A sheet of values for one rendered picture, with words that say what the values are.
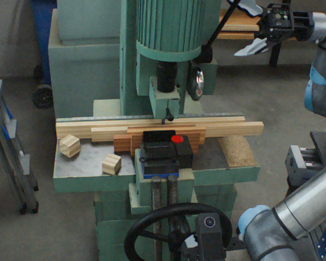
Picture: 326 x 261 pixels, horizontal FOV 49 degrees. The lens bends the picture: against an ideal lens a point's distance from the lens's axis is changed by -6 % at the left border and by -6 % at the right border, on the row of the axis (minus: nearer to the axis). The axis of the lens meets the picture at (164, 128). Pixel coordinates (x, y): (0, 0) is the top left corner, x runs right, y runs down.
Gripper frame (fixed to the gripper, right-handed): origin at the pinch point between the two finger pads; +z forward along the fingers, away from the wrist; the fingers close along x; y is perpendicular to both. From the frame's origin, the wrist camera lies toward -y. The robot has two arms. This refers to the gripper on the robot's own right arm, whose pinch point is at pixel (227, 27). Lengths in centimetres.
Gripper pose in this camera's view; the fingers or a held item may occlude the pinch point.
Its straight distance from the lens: 93.4
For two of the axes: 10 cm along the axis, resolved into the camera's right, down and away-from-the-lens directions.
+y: 1.5, -1.8, -9.7
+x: 0.6, 9.8, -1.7
